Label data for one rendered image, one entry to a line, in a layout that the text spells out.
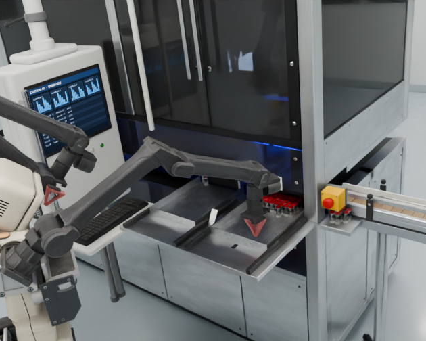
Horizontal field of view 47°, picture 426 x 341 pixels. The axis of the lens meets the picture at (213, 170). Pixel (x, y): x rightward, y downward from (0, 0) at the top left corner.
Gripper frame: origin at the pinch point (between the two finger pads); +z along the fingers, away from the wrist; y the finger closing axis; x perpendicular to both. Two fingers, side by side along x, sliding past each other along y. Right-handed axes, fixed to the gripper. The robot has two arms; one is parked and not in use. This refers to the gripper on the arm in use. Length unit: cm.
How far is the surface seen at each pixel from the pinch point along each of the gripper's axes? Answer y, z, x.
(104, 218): -9, 11, 78
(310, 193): 23.5, -10.4, -9.0
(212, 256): -12.5, 6.5, 10.4
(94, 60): 5, -58, 90
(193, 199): 16.8, 2.4, 45.9
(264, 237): 6.7, 4.1, 0.9
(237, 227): 7.3, 3.9, 13.8
